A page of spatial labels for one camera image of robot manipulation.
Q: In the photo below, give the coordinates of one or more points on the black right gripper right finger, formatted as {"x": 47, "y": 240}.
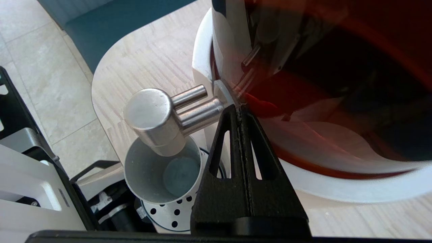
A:
{"x": 273, "y": 202}

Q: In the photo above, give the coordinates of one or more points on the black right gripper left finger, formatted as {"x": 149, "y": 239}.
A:
{"x": 222, "y": 199}

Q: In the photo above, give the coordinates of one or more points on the grey plastic cup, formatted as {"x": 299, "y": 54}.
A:
{"x": 145, "y": 175}

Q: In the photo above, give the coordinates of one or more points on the large silver dispenser tap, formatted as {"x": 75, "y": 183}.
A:
{"x": 152, "y": 111}

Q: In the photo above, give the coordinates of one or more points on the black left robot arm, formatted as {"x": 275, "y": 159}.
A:
{"x": 118, "y": 216}

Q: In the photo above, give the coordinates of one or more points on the large perforated metal drip tray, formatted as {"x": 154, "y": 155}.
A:
{"x": 168, "y": 216}

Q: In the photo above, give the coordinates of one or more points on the large dark-tea drink dispenser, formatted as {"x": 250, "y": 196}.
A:
{"x": 337, "y": 189}

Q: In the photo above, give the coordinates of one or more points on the white black robot chassis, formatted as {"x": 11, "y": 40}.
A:
{"x": 30, "y": 189}

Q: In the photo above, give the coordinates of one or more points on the dark blue seat cushion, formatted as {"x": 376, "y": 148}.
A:
{"x": 128, "y": 27}

